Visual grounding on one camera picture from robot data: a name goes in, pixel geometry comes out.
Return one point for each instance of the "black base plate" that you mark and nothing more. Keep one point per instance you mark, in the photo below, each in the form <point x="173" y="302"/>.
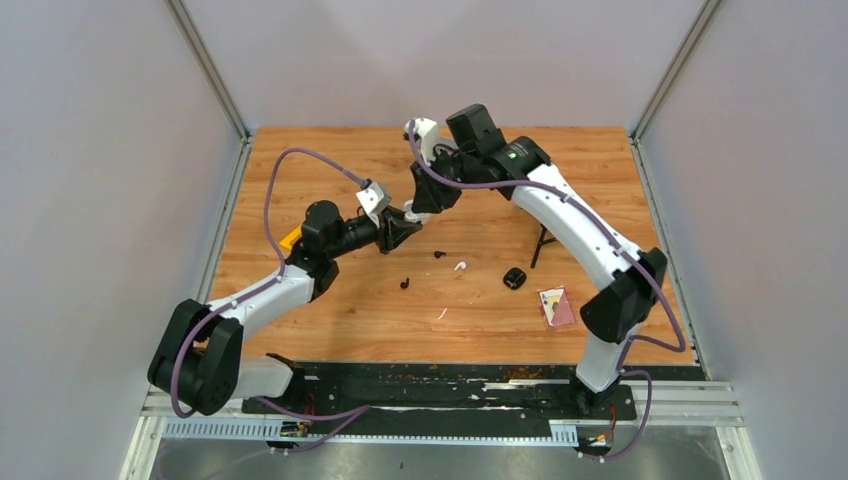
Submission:
<point x="454" y="399"/>

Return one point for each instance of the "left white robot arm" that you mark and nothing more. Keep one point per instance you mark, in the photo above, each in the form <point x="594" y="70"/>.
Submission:
<point x="199" y="358"/>

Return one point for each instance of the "white earbud charging case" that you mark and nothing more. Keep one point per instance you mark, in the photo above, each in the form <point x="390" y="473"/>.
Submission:
<point x="411" y="216"/>

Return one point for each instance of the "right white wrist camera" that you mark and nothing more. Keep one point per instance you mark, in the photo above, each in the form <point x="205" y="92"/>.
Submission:
<point x="423" y="134"/>

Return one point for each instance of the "playing card box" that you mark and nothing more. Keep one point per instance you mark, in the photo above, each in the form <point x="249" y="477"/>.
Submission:
<point x="556" y="308"/>

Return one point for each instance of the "yellow triangular plastic part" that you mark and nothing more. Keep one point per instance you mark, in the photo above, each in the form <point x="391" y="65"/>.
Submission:
<point x="290" y="240"/>

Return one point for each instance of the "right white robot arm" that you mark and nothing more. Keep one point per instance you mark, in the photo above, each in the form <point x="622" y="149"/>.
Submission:
<point x="628" y="278"/>

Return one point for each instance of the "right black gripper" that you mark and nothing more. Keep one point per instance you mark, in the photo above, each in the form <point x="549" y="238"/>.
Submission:
<point x="430" y="195"/>

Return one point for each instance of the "slotted cable duct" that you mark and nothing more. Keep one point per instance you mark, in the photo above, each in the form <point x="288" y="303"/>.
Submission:
<point x="559" y="435"/>

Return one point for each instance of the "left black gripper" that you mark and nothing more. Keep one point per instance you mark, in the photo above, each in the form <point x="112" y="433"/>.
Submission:
<point x="394" y="230"/>

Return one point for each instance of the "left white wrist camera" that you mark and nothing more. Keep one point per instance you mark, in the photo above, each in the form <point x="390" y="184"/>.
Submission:
<point x="374" y="199"/>

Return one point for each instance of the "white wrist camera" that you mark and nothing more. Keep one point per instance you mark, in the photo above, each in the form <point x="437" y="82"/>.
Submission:
<point x="423" y="134"/>
<point x="374" y="199"/>

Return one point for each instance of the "black earbud charging case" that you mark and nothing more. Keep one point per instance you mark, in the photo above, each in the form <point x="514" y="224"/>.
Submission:
<point x="514" y="278"/>

